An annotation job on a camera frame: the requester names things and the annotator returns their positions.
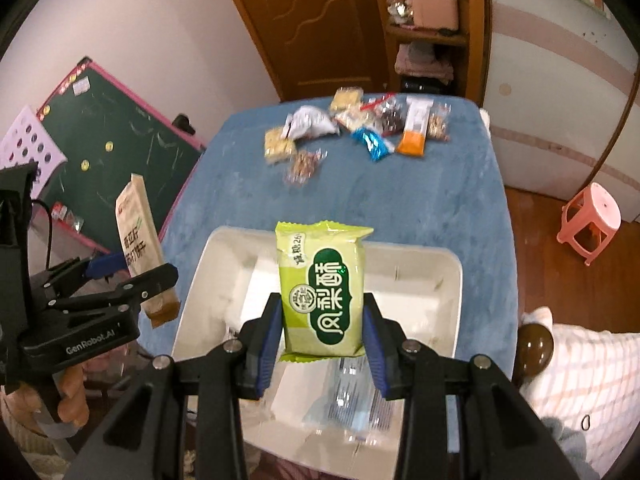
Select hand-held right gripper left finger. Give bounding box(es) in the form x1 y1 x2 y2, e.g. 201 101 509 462
65 292 284 480

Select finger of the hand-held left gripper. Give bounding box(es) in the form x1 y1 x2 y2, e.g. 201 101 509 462
30 254 130 302
44 262 180 322

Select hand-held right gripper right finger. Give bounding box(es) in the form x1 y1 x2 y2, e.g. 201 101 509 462
362 292 581 480

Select tall beige cracker packet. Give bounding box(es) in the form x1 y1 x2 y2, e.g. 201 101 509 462
115 173 181 329

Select green snack packet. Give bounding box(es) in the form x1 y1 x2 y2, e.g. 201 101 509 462
275 220 375 363

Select white plastic bin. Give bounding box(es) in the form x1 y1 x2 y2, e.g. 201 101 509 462
171 226 463 467

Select clear nut packet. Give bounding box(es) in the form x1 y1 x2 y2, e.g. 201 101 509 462
427 102 453 144
283 149 328 189

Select small yellow cracker packet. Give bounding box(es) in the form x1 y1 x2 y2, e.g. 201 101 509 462
263 128 297 165

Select blue foil packet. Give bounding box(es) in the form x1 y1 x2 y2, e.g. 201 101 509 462
351 127 396 162

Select white and orange packet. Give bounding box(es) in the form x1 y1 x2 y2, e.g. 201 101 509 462
396 97 434 157

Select white snack bag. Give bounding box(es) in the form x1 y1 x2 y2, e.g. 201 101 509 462
282 106 341 140

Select clear biscuit packet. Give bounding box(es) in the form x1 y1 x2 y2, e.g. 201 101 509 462
335 107 377 134

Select clear red dates packet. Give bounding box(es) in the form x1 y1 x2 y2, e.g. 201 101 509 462
362 94 406 136

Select person's left hand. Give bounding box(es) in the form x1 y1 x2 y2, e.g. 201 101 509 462
50 362 92 425

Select white perforated panel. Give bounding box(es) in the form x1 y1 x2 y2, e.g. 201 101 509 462
0 105 68 197

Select blue plush table cover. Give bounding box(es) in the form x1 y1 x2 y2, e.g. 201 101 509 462
135 94 521 386

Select brown round bedpost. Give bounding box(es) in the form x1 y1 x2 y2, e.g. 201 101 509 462
517 322 555 387

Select grey cloth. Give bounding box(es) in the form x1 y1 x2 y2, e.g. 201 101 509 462
540 415 601 480

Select plaid bed sheet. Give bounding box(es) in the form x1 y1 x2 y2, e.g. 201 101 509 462
520 307 640 478

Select yellow pastry packet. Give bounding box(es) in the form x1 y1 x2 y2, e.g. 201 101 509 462
329 87 364 112

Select pink plastic stool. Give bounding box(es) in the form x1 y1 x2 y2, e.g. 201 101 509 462
556 182 622 267

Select folded pink clothes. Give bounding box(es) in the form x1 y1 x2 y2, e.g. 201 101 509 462
395 42 456 86

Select brown wooden door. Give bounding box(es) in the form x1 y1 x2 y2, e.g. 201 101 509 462
212 0 390 103

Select curved brown pole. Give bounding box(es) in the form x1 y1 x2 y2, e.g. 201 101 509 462
577 67 640 211

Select white wardrobe pink stripes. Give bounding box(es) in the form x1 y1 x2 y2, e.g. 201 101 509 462
482 0 640 222

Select brown wooden shelf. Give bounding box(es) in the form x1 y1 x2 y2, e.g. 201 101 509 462
367 0 493 111

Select black cable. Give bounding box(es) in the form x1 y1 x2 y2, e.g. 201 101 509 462
30 199 55 268

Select green chalkboard pink frame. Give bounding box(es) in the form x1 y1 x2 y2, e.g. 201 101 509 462
37 57 207 257

